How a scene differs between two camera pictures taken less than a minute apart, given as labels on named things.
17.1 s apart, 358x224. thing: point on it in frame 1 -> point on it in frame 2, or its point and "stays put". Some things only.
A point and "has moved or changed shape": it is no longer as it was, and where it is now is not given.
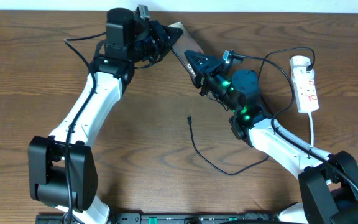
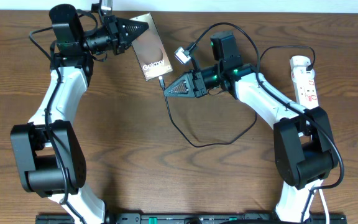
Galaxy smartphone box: x=184 y=43 has moved or changed shape
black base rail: x=200 y=218 stays put
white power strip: x=303 y=84 stays put
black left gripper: x=155 y=38 -> x=114 y=35
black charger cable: x=263 y=64 -> x=215 y=145
